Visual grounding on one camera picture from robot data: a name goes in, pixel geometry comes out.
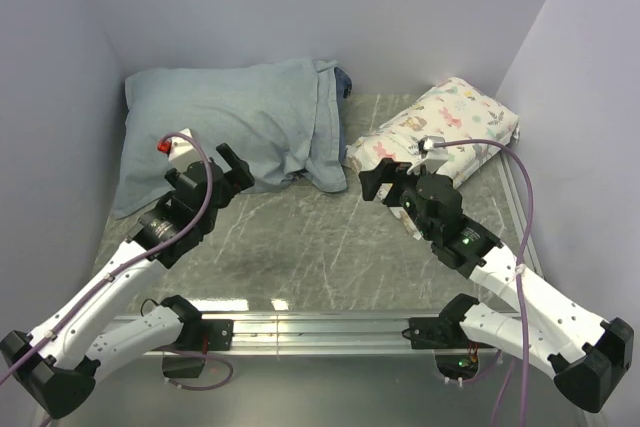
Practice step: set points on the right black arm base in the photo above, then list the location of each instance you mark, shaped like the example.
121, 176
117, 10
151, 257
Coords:
457, 358

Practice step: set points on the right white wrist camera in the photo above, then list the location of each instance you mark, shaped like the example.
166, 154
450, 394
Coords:
432, 156

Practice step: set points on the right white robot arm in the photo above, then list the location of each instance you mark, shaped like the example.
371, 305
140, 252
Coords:
584, 354

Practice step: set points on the floral patterned pillow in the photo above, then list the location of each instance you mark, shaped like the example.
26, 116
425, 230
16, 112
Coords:
378, 126

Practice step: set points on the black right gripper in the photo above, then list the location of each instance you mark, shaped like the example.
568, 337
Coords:
387, 171

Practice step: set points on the blue pillowcase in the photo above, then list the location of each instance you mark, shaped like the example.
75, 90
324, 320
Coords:
283, 119

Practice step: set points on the aluminium mounting rail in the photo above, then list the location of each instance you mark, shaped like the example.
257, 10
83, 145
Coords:
339, 333

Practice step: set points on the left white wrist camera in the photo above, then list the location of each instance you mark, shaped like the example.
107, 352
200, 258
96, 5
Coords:
180, 152

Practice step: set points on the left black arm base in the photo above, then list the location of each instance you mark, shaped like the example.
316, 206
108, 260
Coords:
212, 334

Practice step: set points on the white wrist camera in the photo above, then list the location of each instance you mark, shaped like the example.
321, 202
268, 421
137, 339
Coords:
180, 152
432, 156

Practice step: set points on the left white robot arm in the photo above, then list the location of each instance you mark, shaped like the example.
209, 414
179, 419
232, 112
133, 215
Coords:
60, 362

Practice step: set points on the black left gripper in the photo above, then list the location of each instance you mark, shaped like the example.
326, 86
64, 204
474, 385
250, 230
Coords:
238, 177

